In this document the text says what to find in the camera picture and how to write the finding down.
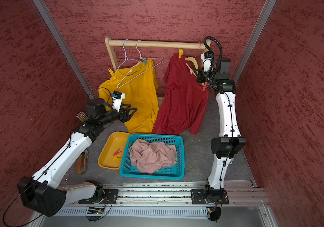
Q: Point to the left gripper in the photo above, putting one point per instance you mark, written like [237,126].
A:
[124,115]

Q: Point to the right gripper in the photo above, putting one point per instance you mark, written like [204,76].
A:
[200,75]

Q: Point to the cream plastic hanger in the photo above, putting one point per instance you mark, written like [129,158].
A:
[193,66]

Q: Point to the dark red t-shirt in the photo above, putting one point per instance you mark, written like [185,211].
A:
[184,103]

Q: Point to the pink printed t-shirt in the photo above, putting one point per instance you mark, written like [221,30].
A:
[149,157]

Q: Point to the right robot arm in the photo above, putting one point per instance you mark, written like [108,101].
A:
[230,140]

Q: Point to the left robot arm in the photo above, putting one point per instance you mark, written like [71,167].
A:
[42,192]

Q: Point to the yellow t-shirt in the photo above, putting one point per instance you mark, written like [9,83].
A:
[140,93]

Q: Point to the pencils bundle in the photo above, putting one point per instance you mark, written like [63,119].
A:
[82,116]

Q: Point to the yellow plastic tray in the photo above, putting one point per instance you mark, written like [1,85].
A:
[116,140]

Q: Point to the wooden clothes rack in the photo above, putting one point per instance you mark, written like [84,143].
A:
[110,44]

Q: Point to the teal plastic basket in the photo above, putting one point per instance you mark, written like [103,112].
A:
[173,172]

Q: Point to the plaid pencil case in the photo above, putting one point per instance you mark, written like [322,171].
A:
[81,163]

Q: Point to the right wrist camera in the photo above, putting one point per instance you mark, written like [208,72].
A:
[207,59]

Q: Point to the light blue wire hanger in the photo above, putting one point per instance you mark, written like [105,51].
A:
[126,56]

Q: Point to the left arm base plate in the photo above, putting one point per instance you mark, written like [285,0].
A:
[102,196]

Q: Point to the aluminium mounting rail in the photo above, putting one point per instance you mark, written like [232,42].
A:
[173,200]

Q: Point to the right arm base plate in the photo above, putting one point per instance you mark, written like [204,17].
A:
[211,197]

